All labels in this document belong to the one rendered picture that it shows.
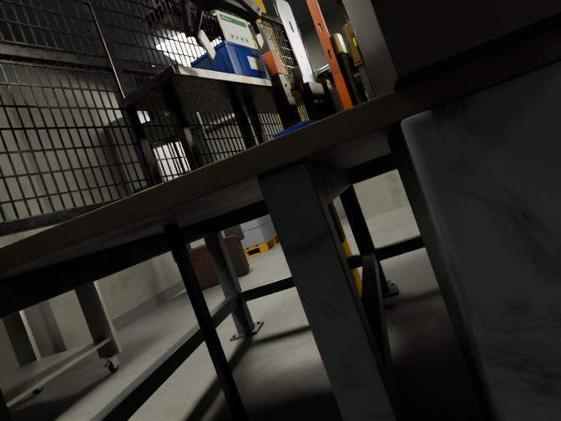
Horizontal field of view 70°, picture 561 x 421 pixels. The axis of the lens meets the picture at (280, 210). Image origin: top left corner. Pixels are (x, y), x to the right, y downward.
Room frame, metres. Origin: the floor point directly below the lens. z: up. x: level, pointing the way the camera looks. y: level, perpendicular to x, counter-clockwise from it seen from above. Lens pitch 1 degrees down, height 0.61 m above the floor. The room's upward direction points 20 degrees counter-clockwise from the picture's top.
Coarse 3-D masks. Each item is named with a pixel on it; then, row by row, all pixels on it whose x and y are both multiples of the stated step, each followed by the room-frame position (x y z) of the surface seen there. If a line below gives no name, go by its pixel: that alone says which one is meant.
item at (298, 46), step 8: (280, 0) 1.52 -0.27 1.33; (280, 8) 1.50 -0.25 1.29; (288, 8) 1.55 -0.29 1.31; (280, 16) 1.48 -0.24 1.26; (288, 16) 1.53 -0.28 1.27; (288, 24) 1.51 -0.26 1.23; (296, 24) 1.57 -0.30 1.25; (288, 32) 1.49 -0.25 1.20; (296, 32) 1.56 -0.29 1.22; (296, 40) 1.53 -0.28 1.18; (296, 48) 1.51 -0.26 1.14; (304, 48) 1.57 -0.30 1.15; (296, 56) 1.49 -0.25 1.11; (304, 56) 1.55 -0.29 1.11; (304, 64) 1.52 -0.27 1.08; (304, 72) 1.50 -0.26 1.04; (312, 72) 1.57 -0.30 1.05; (304, 80) 1.48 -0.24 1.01; (312, 80) 1.54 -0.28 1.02
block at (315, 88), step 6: (306, 84) 1.47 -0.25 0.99; (312, 84) 1.49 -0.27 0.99; (318, 84) 1.54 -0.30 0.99; (306, 90) 1.47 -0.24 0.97; (312, 90) 1.47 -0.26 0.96; (318, 90) 1.52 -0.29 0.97; (306, 96) 1.48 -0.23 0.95; (312, 96) 1.47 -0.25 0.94; (318, 96) 1.50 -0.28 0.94; (324, 96) 1.55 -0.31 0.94; (312, 102) 1.48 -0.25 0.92; (318, 102) 1.50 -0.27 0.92; (324, 102) 1.54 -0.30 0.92; (312, 108) 1.48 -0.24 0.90; (318, 108) 1.48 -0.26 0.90; (324, 108) 1.53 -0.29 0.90; (318, 114) 1.47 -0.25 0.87; (324, 114) 1.51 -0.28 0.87; (330, 114) 1.56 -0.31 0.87
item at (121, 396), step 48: (288, 192) 0.60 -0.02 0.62; (336, 192) 0.93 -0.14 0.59; (144, 240) 1.52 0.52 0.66; (192, 240) 1.88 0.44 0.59; (288, 240) 0.60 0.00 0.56; (336, 240) 0.63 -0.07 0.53; (0, 288) 0.91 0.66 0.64; (48, 288) 1.03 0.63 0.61; (240, 288) 2.24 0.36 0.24; (288, 288) 2.12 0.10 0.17; (336, 288) 0.59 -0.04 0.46; (384, 288) 2.01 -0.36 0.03; (192, 336) 1.62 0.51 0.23; (240, 336) 2.15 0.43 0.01; (336, 336) 0.60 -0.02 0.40; (384, 336) 0.97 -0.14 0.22; (144, 384) 1.26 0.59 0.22; (336, 384) 0.60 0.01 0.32; (384, 384) 0.59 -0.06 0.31
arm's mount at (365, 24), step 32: (352, 0) 0.62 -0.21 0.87; (384, 0) 0.45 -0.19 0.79; (416, 0) 0.44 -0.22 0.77; (448, 0) 0.43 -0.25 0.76; (480, 0) 0.43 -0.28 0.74; (512, 0) 0.42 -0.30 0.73; (544, 0) 0.42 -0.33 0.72; (384, 32) 0.45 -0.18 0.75; (416, 32) 0.44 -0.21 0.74; (448, 32) 0.44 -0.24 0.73; (480, 32) 0.43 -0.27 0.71; (512, 32) 0.43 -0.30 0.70; (384, 64) 0.52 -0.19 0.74; (416, 64) 0.45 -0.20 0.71; (448, 64) 0.48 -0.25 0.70
